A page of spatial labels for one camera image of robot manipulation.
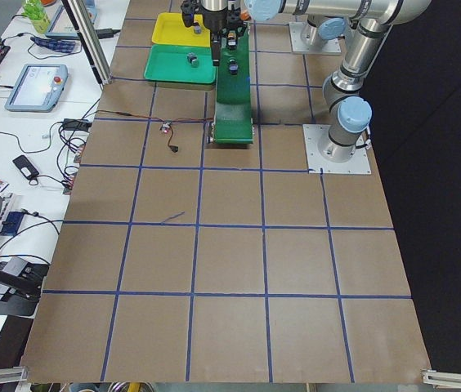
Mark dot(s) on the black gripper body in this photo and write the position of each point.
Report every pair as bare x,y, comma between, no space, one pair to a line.
217,22

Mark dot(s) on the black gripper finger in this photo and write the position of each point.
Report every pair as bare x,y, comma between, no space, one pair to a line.
216,48

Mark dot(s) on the green push button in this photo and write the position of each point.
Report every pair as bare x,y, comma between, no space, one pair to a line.
233,67
192,59

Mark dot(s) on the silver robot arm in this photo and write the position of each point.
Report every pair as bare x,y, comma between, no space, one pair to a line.
386,12
351,114

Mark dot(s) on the yellow plastic tray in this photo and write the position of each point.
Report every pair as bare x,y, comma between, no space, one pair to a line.
170,30

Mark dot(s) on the green plastic tray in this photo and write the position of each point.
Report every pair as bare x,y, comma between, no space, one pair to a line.
168,63

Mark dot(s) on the green conveyor belt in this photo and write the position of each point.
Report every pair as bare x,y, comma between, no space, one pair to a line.
232,123

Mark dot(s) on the small motor controller board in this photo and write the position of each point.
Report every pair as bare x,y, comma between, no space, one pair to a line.
166,127

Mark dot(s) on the patterned fabric pouch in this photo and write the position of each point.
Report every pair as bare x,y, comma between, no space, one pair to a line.
57,45

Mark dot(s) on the teach pendant far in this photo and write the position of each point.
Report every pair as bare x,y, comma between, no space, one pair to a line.
61,26

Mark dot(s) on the teach pendant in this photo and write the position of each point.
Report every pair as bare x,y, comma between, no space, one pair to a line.
61,26
38,88

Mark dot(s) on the black power adapter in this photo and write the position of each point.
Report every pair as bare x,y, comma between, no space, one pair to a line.
70,124

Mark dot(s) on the teach pendant near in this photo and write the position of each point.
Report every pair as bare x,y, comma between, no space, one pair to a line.
38,88

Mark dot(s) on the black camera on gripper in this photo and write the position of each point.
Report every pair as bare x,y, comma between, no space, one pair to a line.
188,11

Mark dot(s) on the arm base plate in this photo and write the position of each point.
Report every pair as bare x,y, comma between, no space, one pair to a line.
325,157
320,40

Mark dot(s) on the aluminium frame post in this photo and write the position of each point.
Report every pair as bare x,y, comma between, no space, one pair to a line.
81,21

